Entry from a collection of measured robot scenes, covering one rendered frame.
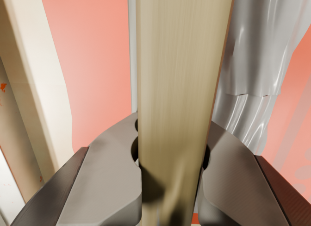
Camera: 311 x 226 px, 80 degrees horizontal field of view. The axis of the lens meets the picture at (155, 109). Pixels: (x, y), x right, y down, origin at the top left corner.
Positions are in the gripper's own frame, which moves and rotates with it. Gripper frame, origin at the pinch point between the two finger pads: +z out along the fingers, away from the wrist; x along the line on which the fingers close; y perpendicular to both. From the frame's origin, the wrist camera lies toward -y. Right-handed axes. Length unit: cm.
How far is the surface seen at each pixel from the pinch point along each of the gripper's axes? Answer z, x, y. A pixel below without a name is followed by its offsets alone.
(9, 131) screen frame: 3.3, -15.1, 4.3
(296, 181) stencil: 5.3, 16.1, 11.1
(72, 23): 5.3, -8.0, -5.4
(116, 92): 5.3, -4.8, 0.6
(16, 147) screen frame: 3.4, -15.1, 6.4
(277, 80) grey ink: 5.0, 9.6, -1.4
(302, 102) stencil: 5.3, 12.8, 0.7
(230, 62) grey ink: 4.6, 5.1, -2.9
